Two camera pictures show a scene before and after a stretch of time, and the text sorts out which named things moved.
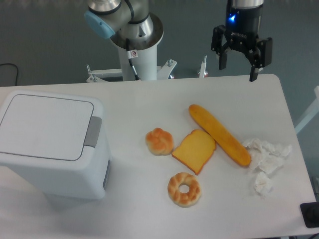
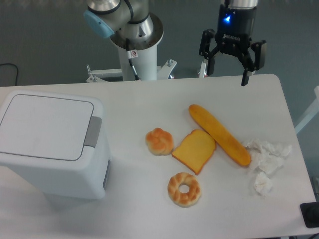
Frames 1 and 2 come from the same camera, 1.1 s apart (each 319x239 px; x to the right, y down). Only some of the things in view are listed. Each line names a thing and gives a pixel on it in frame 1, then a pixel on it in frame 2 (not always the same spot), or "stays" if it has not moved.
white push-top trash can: [59, 144] stays
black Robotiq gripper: [242, 27] to [236, 29]
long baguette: [225, 140] stays
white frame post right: [312, 112] stays
